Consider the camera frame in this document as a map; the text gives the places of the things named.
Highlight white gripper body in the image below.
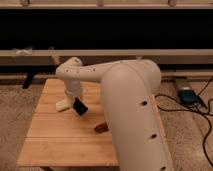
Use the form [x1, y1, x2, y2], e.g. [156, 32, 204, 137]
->
[64, 88, 83, 108]

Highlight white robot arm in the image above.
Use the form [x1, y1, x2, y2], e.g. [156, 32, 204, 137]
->
[56, 57, 174, 171]

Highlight white sponge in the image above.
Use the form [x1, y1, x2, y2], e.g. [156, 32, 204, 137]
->
[56, 99, 71, 112]

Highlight brown glossy packet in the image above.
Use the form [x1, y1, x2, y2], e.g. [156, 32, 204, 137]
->
[94, 122, 109, 133]

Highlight wooden table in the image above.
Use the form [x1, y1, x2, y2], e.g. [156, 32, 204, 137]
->
[18, 79, 119, 168]

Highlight long metal rail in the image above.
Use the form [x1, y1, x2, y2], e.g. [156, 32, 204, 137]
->
[0, 49, 213, 66]

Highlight black cable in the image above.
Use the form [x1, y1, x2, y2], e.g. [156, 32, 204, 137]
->
[155, 75, 213, 168]

